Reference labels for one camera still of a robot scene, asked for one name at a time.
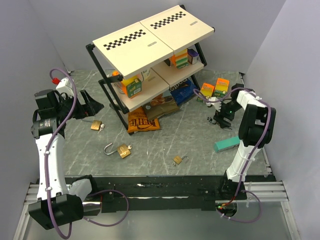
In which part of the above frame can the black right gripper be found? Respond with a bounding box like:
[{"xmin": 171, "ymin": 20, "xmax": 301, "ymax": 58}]
[{"xmin": 213, "ymin": 100, "xmax": 242, "ymax": 129}]

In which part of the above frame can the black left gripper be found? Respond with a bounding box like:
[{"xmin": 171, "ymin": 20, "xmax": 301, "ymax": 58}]
[{"xmin": 55, "ymin": 89, "xmax": 103, "ymax": 121}]

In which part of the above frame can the brass padlock with key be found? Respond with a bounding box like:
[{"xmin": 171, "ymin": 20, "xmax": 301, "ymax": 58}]
[{"xmin": 90, "ymin": 120, "xmax": 105, "ymax": 131}]

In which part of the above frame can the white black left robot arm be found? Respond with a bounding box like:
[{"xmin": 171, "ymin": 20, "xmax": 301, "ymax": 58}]
[{"xmin": 28, "ymin": 89, "xmax": 104, "ymax": 230}]

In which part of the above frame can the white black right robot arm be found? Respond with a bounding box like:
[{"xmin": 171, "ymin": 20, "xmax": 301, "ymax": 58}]
[{"xmin": 206, "ymin": 83, "xmax": 276, "ymax": 200}]

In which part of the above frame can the teal rectangular box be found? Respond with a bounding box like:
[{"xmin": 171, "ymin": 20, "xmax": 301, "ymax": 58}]
[{"xmin": 213, "ymin": 136, "xmax": 240, "ymax": 153}]

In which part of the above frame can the orange green box left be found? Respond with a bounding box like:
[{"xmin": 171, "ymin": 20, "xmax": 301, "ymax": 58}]
[{"xmin": 200, "ymin": 82, "xmax": 215, "ymax": 100}]

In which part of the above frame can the orange green box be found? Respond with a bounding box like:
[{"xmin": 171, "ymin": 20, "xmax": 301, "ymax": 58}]
[
  {"xmin": 212, "ymin": 78, "xmax": 230, "ymax": 98},
  {"xmin": 200, "ymin": 82, "xmax": 215, "ymax": 100}
]

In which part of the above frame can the orange green box right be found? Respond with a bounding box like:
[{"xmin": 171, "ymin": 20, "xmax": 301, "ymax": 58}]
[{"xmin": 212, "ymin": 78, "xmax": 230, "ymax": 98}]

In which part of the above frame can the orange bottle on shelf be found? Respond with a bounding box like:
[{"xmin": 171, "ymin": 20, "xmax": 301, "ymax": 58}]
[{"xmin": 111, "ymin": 70, "xmax": 123, "ymax": 91}]

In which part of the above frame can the green yellow box on shelf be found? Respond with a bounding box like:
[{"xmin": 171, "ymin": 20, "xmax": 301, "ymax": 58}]
[{"xmin": 120, "ymin": 75, "xmax": 142, "ymax": 98}]

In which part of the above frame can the blue snack bag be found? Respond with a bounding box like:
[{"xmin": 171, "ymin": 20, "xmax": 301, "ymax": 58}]
[{"xmin": 169, "ymin": 79, "xmax": 196, "ymax": 106}]

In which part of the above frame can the orange Kettle chips bag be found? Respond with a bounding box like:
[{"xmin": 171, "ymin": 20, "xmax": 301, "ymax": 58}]
[{"xmin": 127, "ymin": 107, "xmax": 161, "ymax": 133}]

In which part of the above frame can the brown chips bag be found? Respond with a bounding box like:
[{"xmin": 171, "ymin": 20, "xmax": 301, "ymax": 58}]
[{"xmin": 142, "ymin": 91, "xmax": 179, "ymax": 121}]

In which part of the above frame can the large open brass padlock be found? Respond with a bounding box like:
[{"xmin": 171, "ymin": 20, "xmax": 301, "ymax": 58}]
[{"xmin": 103, "ymin": 143, "xmax": 133, "ymax": 159}]

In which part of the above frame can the white carton on shelf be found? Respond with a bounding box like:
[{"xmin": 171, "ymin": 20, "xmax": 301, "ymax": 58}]
[{"xmin": 140, "ymin": 68, "xmax": 151, "ymax": 82}]

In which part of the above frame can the purple white small box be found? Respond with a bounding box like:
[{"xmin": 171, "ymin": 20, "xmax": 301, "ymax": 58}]
[{"xmin": 187, "ymin": 48, "xmax": 199, "ymax": 65}]

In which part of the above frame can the stacked sponges pack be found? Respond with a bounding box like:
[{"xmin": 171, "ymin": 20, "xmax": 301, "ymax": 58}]
[{"xmin": 170, "ymin": 48, "xmax": 189, "ymax": 69}]

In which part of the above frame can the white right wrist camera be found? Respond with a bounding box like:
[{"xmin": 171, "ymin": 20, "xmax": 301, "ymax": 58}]
[{"xmin": 206, "ymin": 97, "xmax": 222, "ymax": 112}]

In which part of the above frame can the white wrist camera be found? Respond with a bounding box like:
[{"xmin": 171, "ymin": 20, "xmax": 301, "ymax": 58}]
[
  {"xmin": 206, "ymin": 97, "xmax": 222, "ymax": 112},
  {"xmin": 51, "ymin": 77, "xmax": 74, "ymax": 98}
]

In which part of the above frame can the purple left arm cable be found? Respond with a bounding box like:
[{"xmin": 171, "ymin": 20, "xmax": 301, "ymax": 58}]
[{"xmin": 42, "ymin": 68, "xmax": 130, "ymax": 240}]

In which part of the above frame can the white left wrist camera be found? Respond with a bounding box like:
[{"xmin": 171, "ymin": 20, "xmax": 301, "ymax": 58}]
[{"xmin": 51, "ymin": 77, "xmax": 74, "ymax": 98}]

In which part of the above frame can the black frame cream shelf rack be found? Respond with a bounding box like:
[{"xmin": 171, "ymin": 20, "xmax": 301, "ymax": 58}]
[{"xmin": 85, "ymin": 5, "xmax": 216, "ymax": 129}]

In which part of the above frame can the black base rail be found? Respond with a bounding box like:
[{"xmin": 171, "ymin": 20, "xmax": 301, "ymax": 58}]
[{"xmin": 63, "ymin": 174, "xmax": 276, "ymax": 213}]

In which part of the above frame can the aluminium frame rail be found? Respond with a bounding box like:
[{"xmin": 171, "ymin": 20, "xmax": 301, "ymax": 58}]
[{"xmin": 24, "ymin": 183, "xmax": 39, "ymax": 205}]

